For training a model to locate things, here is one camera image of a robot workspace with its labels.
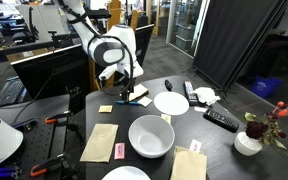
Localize pink sugar packet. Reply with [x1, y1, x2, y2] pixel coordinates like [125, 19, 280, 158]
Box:
[113, 142, 126, 160]

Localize small black presenter remote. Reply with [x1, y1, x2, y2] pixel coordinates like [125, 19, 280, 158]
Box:
[164, 79, 173, 92]

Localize flat white round plate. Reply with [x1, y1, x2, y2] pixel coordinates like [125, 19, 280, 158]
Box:
[153, 91, 190, 116]

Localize tan napkin right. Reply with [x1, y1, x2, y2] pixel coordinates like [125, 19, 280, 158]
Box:
[169, 145, 208, 180]

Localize rimmed white plate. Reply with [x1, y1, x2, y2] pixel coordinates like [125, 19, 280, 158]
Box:
[101, 165, 152, 180]

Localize white and pink packet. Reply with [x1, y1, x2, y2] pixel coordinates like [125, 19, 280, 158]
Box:
[189, 138, 203, 153]

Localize long remote with grey buttons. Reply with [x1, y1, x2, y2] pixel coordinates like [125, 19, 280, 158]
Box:
[183, 80, 199, 106]

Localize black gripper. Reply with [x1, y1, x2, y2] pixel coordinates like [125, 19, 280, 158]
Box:
[118, 75, 135, 102]

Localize small white packet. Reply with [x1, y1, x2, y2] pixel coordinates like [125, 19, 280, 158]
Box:
[193, 105, 208, 113]

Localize grey storage bins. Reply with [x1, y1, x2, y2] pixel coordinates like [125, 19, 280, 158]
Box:
[175, 23, 197, 53]

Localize crumpled white tissue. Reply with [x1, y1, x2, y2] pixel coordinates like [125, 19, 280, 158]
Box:
[194, 86, 221, 106]

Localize grey bowl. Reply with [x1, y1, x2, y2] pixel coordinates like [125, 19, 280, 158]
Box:
[127, 114, 176, 159]

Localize orange and black clamp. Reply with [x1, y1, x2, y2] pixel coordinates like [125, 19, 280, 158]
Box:
[44, 111, 73, 125]
[29, 152, 68, 178]

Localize tan napkin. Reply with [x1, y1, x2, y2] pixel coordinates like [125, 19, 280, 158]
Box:
[169, 145, 208, 180]
[79, 123, 119, 164]

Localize black divider panel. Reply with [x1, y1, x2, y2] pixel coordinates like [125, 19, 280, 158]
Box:
[192, 0, 288, 90]

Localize tan yellow packet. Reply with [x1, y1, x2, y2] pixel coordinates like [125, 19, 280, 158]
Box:
[98, 104, 114, 114]

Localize large black monitor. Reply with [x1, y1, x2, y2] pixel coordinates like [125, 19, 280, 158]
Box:
[11, 23, 155, 113]

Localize blue bin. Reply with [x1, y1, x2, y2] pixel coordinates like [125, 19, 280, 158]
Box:
[249, 76, 283, 99]

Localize wooden easel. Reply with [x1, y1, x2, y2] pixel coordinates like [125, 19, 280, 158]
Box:
[87, 0, 140, 92]

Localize white round vase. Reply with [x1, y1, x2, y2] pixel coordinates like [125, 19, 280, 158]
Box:
[233, 131, 263, 157]

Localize black perforated bench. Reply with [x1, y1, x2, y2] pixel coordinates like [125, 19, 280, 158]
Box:
[0, 94, 85, 180]

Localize black TV remote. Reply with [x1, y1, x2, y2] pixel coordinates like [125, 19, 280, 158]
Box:
[202, 108, 240, 133]

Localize black keyboard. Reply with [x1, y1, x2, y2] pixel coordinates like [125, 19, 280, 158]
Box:
[0, 76, 28, 108]

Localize blue pen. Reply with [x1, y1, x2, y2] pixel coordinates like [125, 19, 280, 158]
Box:
[114, 100, 142, 106]

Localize dark rose flower bouquet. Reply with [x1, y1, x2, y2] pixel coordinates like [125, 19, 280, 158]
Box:
[243, 100, 288, 151]

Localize black camera on boom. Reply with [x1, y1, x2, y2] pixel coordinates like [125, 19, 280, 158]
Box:
[85, 9, 112, 20]

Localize tan napkin left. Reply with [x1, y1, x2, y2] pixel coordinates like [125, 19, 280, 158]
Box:
[79, 123, 119, 164]

